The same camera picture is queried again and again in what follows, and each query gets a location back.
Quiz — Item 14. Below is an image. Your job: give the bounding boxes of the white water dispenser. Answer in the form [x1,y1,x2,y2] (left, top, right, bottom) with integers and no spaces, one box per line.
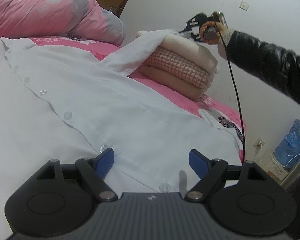
[257,150,289,184]

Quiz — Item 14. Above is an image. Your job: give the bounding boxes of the pink grey rolled duvet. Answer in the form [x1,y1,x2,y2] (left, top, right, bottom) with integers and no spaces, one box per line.
[0,0,126,46]

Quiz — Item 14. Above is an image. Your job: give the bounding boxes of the operator right hand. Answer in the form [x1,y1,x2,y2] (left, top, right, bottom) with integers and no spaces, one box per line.
[199,21,235,45]

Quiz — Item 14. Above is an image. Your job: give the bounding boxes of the white shirt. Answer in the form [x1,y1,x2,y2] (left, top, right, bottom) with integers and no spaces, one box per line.
[0,30,241,239]

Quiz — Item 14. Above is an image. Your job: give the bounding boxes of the cream folded fleece garment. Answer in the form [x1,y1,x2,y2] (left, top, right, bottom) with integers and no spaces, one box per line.
[160,34,219,74]

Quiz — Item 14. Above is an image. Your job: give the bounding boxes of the pink floral bed blanket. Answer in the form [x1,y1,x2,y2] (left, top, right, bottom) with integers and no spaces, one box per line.
[30,36,243,143]

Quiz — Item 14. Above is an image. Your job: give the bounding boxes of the beige folded garment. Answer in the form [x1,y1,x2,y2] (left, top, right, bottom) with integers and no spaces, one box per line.
[139,66,207,101]

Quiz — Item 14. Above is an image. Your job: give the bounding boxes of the blue water bottle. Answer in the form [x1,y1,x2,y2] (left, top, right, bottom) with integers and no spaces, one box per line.
[274,119,300,171]

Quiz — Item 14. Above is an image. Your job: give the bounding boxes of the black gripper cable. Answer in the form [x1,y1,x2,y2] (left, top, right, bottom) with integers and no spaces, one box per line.
[213,12,246,163]

